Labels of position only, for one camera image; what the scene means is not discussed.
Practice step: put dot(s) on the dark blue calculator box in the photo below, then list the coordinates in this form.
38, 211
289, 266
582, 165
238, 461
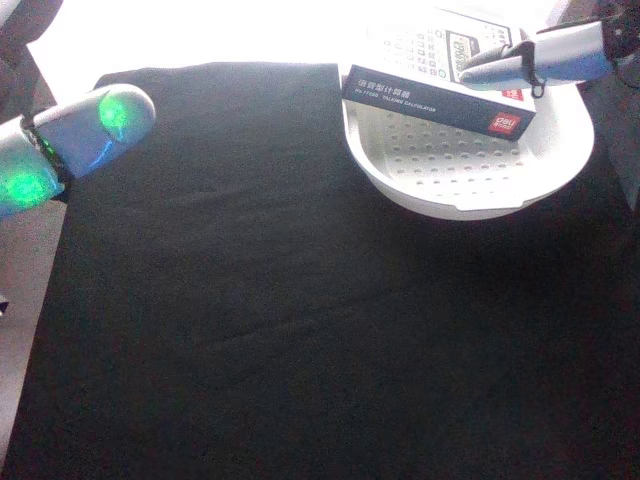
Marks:
430, 102

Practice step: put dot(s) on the white perforated plastic basket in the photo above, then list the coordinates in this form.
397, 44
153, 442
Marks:
450, 165

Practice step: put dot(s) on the black table cloth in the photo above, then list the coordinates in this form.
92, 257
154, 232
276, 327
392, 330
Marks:
300, 300

